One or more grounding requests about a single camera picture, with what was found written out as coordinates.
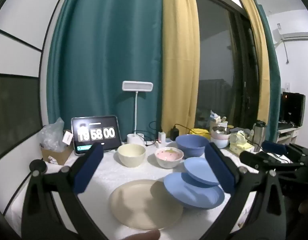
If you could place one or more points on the white basket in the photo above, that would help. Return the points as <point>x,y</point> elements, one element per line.
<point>218,125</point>

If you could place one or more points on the small blue plate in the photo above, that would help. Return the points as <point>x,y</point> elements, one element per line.
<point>198,170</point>

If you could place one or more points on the white air conditioner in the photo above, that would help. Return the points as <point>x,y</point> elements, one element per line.
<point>293,35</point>

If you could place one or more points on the light blue bowl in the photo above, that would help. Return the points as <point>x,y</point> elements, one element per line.
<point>220,143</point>

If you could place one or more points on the white wall socket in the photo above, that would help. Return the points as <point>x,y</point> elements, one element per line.
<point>287,86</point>

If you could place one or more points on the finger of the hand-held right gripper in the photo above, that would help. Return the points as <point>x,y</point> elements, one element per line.
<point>256,160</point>
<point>273,147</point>

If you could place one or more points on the cardboard box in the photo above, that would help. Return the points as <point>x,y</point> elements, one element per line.
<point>56,156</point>

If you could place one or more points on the white desk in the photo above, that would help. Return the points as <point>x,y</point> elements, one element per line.
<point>288,132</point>

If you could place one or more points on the pink steel-lined bowl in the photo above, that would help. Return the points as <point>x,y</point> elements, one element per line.
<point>220,133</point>

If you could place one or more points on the person's right hand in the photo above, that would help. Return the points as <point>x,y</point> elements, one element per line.
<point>307,207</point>

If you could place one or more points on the pink strawberry bowl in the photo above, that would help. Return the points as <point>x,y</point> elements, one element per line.
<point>168,158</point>

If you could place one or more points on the black round stand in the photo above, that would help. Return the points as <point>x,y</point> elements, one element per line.
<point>38,165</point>

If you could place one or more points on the person's left hand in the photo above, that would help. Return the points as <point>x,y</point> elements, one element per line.
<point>142,235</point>

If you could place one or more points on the yellow tissue box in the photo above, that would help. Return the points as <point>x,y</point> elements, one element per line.
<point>240,145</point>

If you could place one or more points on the cream bowl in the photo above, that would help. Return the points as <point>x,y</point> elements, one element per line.
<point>131,156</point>

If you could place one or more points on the tablet with clock display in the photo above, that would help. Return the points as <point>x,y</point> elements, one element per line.
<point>96,133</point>

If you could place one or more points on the dark glass door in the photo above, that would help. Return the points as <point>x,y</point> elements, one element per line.
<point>218,55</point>

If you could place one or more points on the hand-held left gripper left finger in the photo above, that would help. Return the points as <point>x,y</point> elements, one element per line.
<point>89,170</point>

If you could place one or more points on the small white tag box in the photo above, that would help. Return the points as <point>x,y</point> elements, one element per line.
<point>68,137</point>

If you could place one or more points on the black charger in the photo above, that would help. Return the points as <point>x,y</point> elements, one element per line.
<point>174,134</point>

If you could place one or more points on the teal curtain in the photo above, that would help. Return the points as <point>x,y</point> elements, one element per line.
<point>275,85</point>
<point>106,42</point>

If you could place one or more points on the grey cloth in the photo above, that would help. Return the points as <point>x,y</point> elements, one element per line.
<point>240,130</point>

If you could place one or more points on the large blue bowl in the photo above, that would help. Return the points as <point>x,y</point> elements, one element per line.
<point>192,145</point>

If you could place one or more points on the yellow packet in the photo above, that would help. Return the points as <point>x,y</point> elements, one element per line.
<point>200,132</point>

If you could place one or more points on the beige plate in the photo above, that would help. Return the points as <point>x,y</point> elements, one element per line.
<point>141,205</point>

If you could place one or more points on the yellow curtain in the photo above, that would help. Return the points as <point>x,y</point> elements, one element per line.
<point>180,67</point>
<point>261,80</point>

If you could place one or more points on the steel thermos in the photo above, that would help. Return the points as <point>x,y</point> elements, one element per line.
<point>259,136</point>

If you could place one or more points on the white desk lamp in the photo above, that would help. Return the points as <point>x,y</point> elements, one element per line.
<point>137,86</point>

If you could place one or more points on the white power adapter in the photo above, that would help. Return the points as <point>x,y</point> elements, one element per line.
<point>162,137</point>

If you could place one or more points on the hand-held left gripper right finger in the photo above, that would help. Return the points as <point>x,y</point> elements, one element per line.
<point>218,170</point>

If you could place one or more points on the black monitor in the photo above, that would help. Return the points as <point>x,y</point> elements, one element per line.
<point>292,108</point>

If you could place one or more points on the white textured tablecloth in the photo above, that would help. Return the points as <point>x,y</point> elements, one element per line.
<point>106,172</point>

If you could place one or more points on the large blue plate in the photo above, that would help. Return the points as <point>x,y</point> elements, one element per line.
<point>193,195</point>

